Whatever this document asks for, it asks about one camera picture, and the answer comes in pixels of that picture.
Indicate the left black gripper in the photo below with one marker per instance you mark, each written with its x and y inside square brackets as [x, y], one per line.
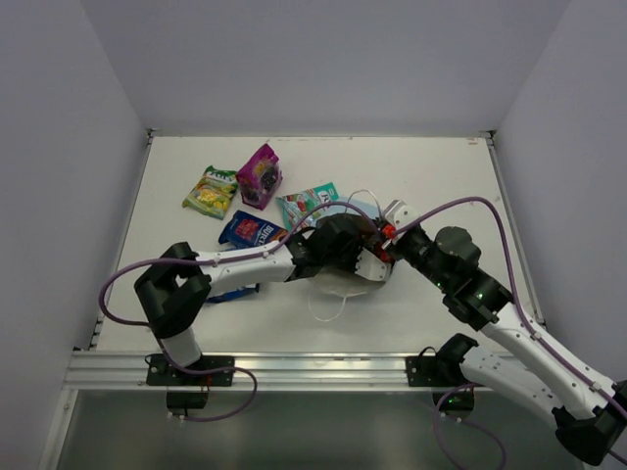
[353, 252]

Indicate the purple snack packet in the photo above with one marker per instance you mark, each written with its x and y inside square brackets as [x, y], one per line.
[259, 178]

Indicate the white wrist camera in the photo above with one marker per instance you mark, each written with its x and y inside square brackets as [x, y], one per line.
[371, 268]
[397, 215]

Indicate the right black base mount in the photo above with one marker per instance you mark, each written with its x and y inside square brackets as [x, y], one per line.
[439, 369]

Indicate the yellow green candy packet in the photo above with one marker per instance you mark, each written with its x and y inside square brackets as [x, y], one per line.
[213, 194]

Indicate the right base control box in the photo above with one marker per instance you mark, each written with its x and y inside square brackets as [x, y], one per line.
[458, 404]

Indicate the left base control box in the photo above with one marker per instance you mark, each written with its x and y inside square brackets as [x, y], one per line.
[183, 403]

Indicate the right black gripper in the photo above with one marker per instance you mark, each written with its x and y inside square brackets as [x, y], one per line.
[395, 246]

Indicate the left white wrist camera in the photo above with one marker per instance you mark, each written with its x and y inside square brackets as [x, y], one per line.
[371, 268]

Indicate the blue Kettle chips bag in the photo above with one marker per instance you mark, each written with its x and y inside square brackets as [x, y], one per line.
[233, 295]

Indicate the blue red snack packet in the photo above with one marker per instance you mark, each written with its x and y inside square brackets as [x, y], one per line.
[245, 230]

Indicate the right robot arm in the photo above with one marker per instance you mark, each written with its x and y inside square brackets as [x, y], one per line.
[587, 408]

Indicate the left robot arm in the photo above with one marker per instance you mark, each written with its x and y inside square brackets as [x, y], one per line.
[175, 287]

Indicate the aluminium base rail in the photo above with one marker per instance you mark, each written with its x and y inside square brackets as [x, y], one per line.
[275, 372]

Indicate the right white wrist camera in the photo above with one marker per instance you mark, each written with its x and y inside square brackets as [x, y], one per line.
[397, 215]

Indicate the base control box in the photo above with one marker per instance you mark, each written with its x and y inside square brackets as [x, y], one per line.
[458, 404]
[183, 403]

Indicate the light blue paper bag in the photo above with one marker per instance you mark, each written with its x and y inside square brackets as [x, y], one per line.
[339, 285]

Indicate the green red snack packet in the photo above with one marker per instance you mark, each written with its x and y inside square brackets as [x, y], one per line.
[305, 205]

